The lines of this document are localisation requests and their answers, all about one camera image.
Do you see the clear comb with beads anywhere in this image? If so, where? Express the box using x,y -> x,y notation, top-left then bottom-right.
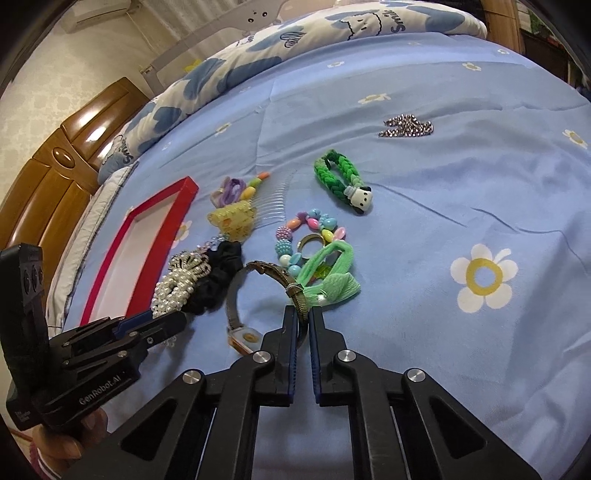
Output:
240,170 -> 294,229

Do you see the purple hair tie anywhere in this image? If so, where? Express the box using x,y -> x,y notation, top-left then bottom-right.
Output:
209,176 -> 249,209

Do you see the silver rhinestone hair clip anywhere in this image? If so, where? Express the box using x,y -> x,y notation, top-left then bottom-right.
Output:
379,114 -> 434,138

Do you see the grey white pillow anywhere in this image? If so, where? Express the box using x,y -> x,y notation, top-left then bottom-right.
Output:
45,165 -> 136,338

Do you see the yellow claw hair clip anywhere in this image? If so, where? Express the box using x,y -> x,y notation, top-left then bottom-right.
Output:
207,200 -> 256,242

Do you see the white air conditioner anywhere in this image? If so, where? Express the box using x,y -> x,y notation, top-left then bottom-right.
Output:
59,0 -> 132,33

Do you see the pastel chain bracelet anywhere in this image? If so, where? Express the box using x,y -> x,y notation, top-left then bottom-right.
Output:
195,233 -> 230,254

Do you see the light green hair tie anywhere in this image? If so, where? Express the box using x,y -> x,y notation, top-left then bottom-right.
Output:
294,239 -> 363,308

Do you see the wooden wardrobe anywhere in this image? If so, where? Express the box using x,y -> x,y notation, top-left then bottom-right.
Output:
481,0 -> 525,54

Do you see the gold wristwatch green face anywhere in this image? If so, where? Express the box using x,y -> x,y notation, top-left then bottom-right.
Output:
225,261 -> 308,355

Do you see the colorful bead bracelet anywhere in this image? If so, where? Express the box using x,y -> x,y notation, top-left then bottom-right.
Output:
274,208 -> 348,279

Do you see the black velvet scrunchie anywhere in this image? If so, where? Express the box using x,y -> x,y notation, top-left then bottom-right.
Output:
181,241 -> 243,316

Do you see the green braided hair tie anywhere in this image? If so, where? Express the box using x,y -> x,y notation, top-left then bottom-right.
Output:
312,148 -> 375,216

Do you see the person's left hand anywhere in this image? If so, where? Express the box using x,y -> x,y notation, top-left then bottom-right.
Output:
29,408 -> 108,479

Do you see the blue floral bed sheet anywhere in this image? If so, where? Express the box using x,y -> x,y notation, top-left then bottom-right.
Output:
64,33 -> 590,479

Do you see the wooden headboard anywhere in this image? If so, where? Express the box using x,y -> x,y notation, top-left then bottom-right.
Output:
0,76 -> 151,296

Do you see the blue white patterned quilt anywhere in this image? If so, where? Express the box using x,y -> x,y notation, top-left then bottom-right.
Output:
97,1 -> 488,184

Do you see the white bed guard rail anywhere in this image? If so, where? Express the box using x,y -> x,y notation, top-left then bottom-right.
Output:
130,1 -> 334,95

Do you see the red jewelry tray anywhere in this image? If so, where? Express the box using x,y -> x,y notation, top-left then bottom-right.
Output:
80,177 -> 198,326

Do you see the gold ring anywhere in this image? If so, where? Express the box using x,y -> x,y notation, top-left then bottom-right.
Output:
294,233 -> 330,259

